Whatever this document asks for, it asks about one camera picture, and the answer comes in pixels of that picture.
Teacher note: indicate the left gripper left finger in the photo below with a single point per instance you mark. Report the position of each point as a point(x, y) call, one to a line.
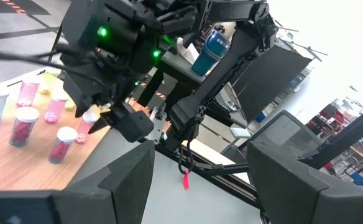
point(113, 199)

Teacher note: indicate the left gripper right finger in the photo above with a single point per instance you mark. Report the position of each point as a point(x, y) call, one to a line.
point(293, 199)

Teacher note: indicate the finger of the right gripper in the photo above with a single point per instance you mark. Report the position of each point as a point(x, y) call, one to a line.
point(135, 126)
point(82, 99)

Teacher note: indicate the clear bottle with red pills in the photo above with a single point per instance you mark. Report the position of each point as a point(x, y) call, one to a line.
point(23, 130)
point(61, 149)

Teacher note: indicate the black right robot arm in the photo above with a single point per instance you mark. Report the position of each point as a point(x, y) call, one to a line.
point(218, 87)

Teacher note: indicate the wooden shelf board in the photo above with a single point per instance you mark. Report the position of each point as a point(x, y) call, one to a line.
point(1, 168)

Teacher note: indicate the dark grey desk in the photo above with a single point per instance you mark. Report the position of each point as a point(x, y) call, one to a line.
point(178, 67)

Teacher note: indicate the red tag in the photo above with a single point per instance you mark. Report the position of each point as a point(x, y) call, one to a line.
point(186, 182)

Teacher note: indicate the teal tumbler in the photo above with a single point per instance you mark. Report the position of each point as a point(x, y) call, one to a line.
point(209, 56)

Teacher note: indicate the black mat with orange stripes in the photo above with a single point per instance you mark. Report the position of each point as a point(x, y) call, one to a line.
point(35, 7)

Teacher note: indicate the black flat monitor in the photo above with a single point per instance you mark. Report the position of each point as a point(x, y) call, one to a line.
point(271, 84)

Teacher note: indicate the silver frame bracket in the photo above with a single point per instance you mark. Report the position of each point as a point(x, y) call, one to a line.
point(156, 127)

